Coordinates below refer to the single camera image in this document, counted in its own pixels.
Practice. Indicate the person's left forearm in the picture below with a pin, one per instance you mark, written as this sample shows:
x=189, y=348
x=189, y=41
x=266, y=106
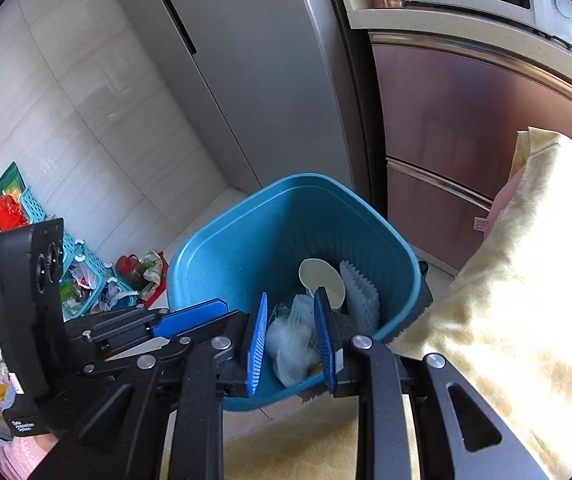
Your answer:
x=16, y=460

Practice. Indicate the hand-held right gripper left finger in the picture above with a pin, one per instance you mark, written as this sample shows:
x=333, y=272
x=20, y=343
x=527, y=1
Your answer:
x=256, y=345

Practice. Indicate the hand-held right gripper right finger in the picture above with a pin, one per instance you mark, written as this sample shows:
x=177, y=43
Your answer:
x=323, y=340

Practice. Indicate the white paper cup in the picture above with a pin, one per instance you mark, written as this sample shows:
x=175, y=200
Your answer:
x=318, y=277

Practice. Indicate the green white snack wrapper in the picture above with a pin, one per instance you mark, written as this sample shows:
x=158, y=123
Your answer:
x=282, y=311

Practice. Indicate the green snack packet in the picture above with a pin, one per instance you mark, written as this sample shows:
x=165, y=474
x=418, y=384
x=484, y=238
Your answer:
x=10, y=180

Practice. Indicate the clear plastic bag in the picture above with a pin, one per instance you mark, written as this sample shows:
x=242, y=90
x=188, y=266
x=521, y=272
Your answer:
x=291, y=355

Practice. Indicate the grey refrigerator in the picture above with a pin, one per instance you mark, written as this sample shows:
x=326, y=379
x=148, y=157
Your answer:
x=246, y=60

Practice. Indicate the white foam net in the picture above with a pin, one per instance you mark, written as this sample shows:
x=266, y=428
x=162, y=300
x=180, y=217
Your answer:
x=302, y=312
x=361, y=300

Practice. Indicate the kitchen counter cabinet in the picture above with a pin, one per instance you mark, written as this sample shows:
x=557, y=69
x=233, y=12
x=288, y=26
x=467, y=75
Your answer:
x=441, y=110

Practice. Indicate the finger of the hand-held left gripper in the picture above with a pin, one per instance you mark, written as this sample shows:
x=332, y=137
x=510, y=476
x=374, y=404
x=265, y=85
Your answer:
x=166, y=350
x=191, y=319

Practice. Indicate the white plastic bag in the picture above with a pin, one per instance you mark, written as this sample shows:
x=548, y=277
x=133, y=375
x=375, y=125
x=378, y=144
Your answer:
x=83, y=272

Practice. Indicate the teal plastic basket rack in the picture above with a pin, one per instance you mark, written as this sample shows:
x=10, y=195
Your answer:
x=73, y=255

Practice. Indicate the pink table cover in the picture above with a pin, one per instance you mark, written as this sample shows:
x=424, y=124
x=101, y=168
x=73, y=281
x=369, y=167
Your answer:
x=503, y=200

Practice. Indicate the yellow patterned tablecloth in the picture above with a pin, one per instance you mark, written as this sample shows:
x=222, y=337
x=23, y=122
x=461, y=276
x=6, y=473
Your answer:
x=516, y=285

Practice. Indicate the blue plastic bin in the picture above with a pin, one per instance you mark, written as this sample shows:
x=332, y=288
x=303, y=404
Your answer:
x=266, y=240

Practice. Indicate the red snack packet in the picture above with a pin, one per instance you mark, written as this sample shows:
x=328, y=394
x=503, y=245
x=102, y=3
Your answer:
x=10, y=214

